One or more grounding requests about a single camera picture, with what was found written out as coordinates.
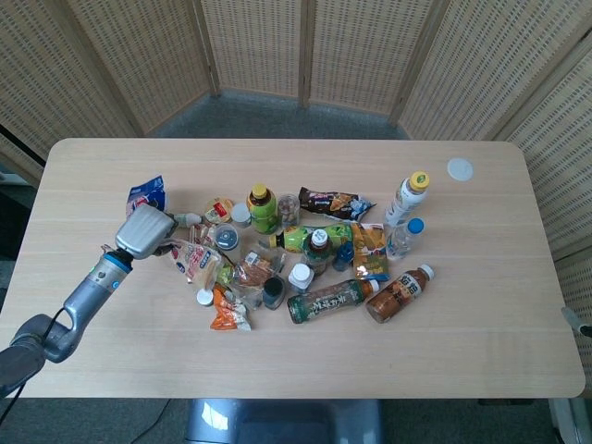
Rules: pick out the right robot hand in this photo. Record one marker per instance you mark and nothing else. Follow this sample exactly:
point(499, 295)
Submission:
point(583, 327)

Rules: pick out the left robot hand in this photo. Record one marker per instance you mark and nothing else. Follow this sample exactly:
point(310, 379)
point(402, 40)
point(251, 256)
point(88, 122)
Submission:
point(143, 231)

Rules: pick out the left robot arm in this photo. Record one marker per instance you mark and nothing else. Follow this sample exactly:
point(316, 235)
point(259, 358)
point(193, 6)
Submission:
point(83, 300)

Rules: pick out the red yellow jelly cup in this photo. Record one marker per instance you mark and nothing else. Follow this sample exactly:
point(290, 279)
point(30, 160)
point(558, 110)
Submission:
point(219, 210)

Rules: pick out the clear round grey-lid container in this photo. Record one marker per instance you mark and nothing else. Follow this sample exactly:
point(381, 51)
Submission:
point(226, 238)

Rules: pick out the tiny white-capped bottle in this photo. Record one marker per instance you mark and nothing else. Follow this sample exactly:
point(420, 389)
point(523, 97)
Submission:
point(205, 297)

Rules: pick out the green snack bag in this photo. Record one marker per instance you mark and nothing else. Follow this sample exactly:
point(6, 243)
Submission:
point(225, 275)

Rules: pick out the white lidded small cup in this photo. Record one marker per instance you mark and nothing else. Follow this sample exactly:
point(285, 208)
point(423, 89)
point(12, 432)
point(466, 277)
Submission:
point(240, 215)

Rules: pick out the clear bag of bread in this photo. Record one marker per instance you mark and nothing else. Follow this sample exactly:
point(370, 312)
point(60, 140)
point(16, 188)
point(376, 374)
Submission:
point(254, 273)

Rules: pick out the orange snack bag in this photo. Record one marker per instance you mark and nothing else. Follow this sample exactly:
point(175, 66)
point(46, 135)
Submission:
point(229, 314)

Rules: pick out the green tea bottle yellow cap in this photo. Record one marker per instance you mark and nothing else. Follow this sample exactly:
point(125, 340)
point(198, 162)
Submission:
point(262, 210)

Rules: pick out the black-lid small jar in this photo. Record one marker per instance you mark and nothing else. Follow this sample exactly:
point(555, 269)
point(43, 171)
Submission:
point(273, 293)

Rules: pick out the clear jar of nuts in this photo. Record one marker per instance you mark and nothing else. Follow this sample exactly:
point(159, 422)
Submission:
point(288, 210)

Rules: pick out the bright green drink bottle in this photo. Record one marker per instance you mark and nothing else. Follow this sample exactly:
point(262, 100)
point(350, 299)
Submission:
point(296, 238)

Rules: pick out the white-capped small jar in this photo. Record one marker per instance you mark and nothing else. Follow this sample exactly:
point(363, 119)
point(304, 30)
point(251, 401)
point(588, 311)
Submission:
point(301, 277)

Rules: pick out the dark tea bottle white cap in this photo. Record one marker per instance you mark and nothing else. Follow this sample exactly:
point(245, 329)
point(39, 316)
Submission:
point(318, 250)

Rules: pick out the woven folding screen panel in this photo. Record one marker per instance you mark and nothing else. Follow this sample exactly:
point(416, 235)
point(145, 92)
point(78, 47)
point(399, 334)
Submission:
point(562, 148)
point(41, 83)
point(148, 51)
point(254, 46)
point(365, 51)
point(485, 69)

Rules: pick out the brown tea bottle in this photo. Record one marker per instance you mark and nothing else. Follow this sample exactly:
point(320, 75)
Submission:
point(398, 293)

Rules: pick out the dark brown snack bag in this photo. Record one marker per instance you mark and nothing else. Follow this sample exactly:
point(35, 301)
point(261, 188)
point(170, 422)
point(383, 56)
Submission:
point(330, 202)

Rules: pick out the dark green tea bottle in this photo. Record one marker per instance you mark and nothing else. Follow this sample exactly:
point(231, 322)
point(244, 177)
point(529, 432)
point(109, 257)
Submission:
point(324, 300)

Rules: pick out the clear water bottle blue cap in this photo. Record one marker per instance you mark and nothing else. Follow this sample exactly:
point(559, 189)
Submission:
point(403, 240)

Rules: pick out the white round disc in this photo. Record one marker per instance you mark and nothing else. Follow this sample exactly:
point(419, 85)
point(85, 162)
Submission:
point(460, 169)

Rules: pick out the small blue bottle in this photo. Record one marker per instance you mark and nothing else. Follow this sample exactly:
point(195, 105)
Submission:
point(342, 259)

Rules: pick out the white bottle yellow cap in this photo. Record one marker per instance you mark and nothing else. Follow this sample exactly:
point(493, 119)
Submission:
point(404, 199)

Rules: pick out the yellow chip bag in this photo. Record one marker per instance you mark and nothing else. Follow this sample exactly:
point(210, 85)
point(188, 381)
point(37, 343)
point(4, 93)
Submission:
point(370, 252)

